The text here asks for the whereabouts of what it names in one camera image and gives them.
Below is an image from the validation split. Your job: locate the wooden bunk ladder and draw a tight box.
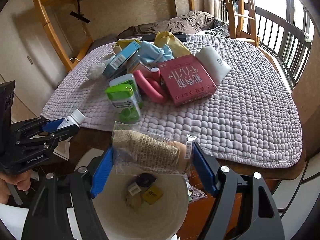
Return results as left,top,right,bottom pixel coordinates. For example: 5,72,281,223
225,0,260,47

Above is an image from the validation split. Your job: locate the brown crumpled duvet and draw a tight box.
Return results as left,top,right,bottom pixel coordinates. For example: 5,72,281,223
117,10,225,39

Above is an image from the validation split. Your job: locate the grey green clothing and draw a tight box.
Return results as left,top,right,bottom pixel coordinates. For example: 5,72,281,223
204,23,229,37

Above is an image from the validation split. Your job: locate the white barcode box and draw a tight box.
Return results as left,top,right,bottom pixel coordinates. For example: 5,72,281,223
125,53,152,77

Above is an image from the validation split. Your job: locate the green doublemint gum case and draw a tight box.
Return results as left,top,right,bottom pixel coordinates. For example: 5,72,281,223
105,74,143,124

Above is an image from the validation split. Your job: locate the bagged beige bandage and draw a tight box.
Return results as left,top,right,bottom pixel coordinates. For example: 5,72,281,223
112,122,197,176

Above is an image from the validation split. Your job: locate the red medicine box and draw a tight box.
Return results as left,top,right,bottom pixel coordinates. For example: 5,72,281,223
158,55,217,106

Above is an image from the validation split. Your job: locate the yellow tissue pack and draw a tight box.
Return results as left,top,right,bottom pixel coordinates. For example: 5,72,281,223
141,185,163,205

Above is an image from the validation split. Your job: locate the grey pillow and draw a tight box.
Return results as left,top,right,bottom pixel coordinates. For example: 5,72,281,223
86,34,117,55

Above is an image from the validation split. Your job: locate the black clamp mount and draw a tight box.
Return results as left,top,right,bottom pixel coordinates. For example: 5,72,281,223
69,0,91,24

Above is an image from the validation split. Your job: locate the pink plastic tube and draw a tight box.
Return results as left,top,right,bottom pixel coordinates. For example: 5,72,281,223
133,67,168,104

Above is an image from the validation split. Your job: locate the yellow paper bag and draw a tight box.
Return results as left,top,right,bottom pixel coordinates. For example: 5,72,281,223
153,31,191,58

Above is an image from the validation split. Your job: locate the white charcoal pouch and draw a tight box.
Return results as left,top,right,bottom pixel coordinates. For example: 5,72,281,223
195,46,232,86

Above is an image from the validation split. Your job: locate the blue cefdinir tablet box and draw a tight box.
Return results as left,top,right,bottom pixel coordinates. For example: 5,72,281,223
103,41,140,79

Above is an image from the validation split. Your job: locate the white pill bottle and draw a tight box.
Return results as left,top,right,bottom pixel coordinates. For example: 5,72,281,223
57,109,86,129

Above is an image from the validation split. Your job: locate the blue face mask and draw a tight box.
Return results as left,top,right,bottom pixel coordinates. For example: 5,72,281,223
138,41,174,66

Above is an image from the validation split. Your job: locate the black flat box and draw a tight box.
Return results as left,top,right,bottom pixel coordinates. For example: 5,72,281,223
140,33,187,42

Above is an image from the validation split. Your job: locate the white tape roll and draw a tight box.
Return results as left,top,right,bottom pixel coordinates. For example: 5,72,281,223
101,53,116,65

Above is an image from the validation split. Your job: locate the white crumpled tissue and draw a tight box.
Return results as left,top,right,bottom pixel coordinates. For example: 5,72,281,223
86,62,106,80

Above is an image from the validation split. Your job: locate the yellow snack packet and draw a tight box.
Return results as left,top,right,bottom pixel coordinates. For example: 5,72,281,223
117,38,140,50

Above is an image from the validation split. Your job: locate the dark window railing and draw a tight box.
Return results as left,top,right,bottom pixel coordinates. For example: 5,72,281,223
255,7,312,89

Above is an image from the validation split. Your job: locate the pink quilted bed blanket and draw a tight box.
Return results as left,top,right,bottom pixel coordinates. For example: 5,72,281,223
40,33,304,169

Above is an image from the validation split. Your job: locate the white trash bin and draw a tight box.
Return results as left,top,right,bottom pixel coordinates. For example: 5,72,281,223
72,147,190,240

